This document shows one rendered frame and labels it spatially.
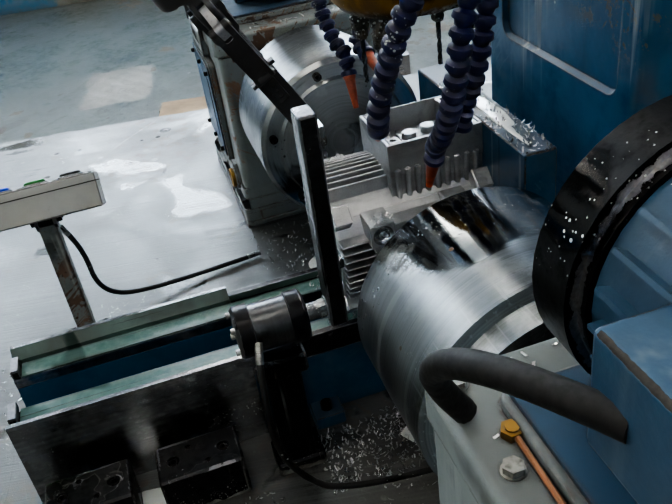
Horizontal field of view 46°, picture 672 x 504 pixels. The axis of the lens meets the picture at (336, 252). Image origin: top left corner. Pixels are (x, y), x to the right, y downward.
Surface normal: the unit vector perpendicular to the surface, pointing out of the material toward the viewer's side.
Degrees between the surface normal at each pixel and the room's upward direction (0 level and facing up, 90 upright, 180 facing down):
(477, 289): 24
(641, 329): 0
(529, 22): 90
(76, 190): 65
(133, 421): 90
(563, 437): 0
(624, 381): 90
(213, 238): 0
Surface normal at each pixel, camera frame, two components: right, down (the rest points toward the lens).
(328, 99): 0.30, 0.50
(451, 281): -0.61, -0.56
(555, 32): -0.94, 0.27
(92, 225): -0.13, -0.82
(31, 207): 0.22, 0.11
